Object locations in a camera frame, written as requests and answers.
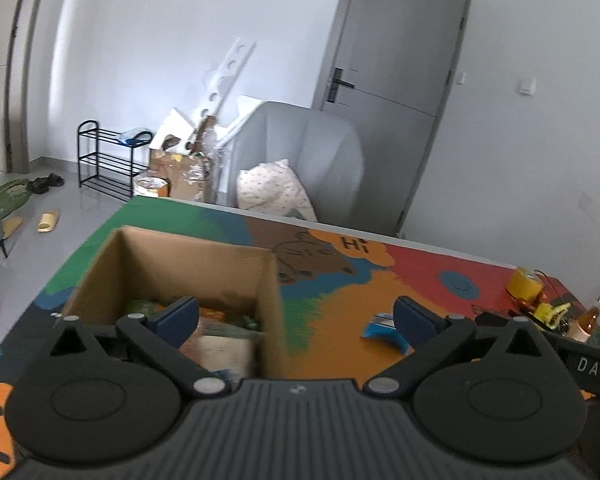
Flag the white wall switch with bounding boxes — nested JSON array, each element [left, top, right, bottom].
[[517, 77, 538, 96]]

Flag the white blue label snack packet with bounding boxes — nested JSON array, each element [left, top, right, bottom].
[[180, 335, 256, 384]]

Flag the orange snack packet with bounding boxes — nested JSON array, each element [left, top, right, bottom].
[[199, 307, 226, 323]]

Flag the orange white bucket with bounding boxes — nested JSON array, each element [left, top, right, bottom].
[[132, 172, 170, 198]]

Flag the yellow toy clutter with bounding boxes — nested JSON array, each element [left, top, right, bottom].
[[532, 301, 571, 330]]

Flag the black shoes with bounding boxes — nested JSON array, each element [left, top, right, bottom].
[[27, 172, 65, 195]]

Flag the brown carton with packaging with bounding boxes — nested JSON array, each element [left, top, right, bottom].
[[149, 108, 221, 204]]

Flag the brown cardboard box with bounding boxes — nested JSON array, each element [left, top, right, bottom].
[[62, 226, 288, 378]]

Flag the white dotted pillow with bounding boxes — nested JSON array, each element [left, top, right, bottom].
[[236, 159, 317, 221]]

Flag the grey closed door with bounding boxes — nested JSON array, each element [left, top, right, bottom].
[[320, 0, 469, 235]]

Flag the teal clear cracker packet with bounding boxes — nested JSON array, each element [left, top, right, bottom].
[[198, 318, 264, 341]]

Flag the open grey door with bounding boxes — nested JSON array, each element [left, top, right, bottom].
[[0, 0, 52, 176]]

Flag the green door mat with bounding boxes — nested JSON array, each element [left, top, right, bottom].
[[0, 179, 32, 219]]

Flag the black metal shoe rack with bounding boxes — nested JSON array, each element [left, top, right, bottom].
[[76, 120, 154, 202]]

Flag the colourful cartoon table mat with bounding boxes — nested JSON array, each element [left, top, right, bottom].
[[0, 195, 600, 478]]

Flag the white foam board with holes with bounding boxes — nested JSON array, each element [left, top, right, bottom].
[[190, 37, 256, 128]]

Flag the black door handle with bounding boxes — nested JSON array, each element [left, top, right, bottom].
[[326, 67, 355, 103]]

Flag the grey armchair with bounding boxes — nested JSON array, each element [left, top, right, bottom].
[[225, 101, 365, 226]]

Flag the green snack bar packet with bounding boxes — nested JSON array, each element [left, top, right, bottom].
[[125, 299, 166, 318]]

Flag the yellow slipper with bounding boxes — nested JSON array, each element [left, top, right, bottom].
[[36, 210, 59, 234], [2, 217, 23, 240]]

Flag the amber glass bottle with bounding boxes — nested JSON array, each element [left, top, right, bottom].
[[574, 296, 600, 342]]

